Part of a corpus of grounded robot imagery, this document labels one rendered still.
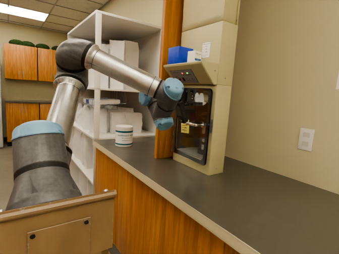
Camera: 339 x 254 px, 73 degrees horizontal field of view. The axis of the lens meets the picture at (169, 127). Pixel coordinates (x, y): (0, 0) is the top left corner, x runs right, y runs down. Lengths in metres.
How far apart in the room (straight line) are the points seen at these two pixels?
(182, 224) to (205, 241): 0.13
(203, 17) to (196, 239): 1.05
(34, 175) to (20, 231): 0.11
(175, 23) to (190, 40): 0.18
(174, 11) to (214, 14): 0.32
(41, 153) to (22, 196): 0.10
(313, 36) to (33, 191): 1.36
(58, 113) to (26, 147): 0.26
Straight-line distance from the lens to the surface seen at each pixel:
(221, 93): 1.19
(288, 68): 1.46
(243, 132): 1.59
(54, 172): 0.56
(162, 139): 1.44
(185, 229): 1.02
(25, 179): 0.57
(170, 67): 1.29
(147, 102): 0.94
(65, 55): 0.90
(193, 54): 1.20
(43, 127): 0.63
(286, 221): 0.94
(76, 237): 0.57
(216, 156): 1.24
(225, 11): 1.24
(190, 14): 1.41
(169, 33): 1.46
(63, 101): 0.87
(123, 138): 1.69
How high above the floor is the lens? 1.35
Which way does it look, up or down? 8 degrees down
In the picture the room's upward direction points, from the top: 4 degrees clockwise
